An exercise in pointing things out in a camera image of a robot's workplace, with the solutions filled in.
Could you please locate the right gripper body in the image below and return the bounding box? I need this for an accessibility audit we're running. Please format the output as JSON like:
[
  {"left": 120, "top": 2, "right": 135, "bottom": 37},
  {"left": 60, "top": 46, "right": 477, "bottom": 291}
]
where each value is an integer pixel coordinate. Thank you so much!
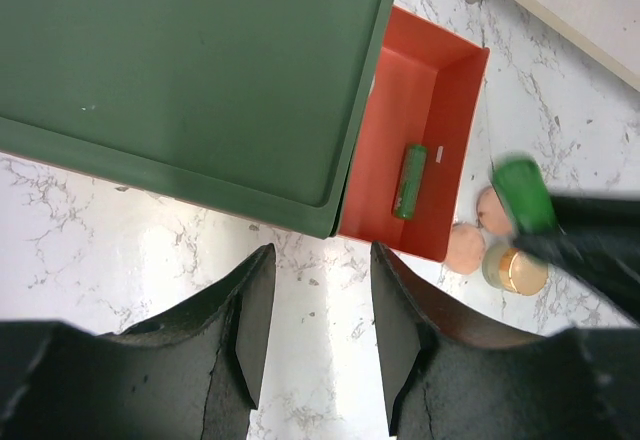
[{"left": 547, "top": 193, "right": 639, "bottom": 321}]

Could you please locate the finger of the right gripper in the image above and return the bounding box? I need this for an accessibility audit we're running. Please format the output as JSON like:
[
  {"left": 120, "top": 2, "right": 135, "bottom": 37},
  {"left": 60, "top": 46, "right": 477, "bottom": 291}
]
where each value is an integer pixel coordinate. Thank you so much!
[{"left": 511, "top": 232, "right": 584, "bottom": 266}]

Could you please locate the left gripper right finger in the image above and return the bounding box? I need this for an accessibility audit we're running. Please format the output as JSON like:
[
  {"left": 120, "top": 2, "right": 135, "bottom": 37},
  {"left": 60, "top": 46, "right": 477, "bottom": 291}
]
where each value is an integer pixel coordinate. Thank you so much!
[{"left": 371, "top": 242, "right": 639, "bottom": 439}]

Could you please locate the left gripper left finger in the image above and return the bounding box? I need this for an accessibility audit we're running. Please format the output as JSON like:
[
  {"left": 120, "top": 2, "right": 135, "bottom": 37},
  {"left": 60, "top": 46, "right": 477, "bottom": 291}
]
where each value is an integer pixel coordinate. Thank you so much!
[{"left": 1, "top": 244, "right": 276, "bottom": 439}]

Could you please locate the green lip balm horizontal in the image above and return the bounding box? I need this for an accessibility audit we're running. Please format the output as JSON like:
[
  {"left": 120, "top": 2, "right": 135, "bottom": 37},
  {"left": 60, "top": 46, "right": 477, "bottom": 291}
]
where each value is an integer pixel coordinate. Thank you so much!
[{"left": 491, "top": 155, "right": 558, "bottom": 234}]

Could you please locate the green lip balm vertical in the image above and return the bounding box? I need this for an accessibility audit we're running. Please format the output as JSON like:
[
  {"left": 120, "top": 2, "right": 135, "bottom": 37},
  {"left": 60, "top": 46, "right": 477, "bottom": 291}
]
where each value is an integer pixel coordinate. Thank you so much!
[{"left": 392, "top": 144, "right": 428, "bottom": 220}]

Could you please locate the orange drawer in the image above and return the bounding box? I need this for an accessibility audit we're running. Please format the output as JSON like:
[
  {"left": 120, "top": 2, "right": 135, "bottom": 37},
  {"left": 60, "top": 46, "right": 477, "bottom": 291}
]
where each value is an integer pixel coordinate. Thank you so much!
[{"left": 339, "top": 7, "right": 489, "bottom": 262}]

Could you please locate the gold round jar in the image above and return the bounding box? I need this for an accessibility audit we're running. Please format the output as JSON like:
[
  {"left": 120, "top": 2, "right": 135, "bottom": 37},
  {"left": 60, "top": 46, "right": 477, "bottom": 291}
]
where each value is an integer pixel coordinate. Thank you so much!
[{"left": 482, "top": 243, "right": 549, "bottom": 296}]

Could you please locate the orange powder puff back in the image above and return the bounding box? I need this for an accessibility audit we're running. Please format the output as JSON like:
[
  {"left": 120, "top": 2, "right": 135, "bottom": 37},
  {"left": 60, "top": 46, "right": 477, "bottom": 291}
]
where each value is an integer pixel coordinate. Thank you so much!
[{"left": 476, "top": 186, "right": 513, "bottom": 236}]

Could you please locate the orange powder puff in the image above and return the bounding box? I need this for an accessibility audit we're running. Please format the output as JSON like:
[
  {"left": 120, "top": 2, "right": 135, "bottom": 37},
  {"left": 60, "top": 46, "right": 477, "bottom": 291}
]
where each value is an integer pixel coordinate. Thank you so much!
[
  {"left": 476, "top": 186, "right": 513, "bottom": 236},
  {"left": 444, "top": 223, "right": 486, "bottom": 275}
]

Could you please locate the orange powder puff front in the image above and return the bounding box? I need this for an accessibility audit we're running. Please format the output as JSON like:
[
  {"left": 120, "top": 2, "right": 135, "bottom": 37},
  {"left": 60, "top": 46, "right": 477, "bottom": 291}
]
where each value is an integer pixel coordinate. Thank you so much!
[{"left": 444, "top": 223, "right": 486, "bottom": 275}]

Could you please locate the white two-tier shelf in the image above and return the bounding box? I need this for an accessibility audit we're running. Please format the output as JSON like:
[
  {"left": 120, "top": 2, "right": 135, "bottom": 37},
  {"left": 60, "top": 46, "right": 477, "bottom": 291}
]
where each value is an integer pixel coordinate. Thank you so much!
[{"left": 461, "top": 0, "right": 640, "bottom": 93}]

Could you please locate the three-colour drawer cabinet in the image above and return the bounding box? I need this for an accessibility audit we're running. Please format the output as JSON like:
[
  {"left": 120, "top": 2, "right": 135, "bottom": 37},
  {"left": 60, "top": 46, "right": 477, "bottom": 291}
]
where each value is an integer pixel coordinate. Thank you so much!
[{"left": 1, "top": 0, "right": 393, "bottom": 238}]

